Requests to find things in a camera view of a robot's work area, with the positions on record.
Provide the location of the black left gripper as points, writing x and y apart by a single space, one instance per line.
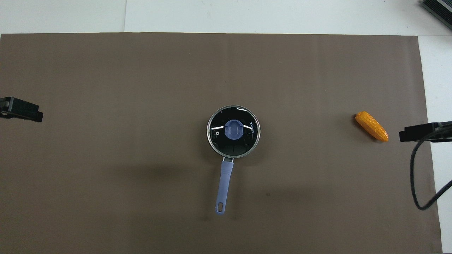
23 109

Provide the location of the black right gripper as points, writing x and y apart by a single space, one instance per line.
423 133

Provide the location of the orange toy corn cob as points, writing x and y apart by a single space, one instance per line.
371 126

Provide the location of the glass lid blue knob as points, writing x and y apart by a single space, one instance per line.
233 130

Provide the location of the brown table mat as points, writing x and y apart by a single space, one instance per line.
141 106

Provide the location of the black ribbed device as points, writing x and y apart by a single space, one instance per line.
439 10

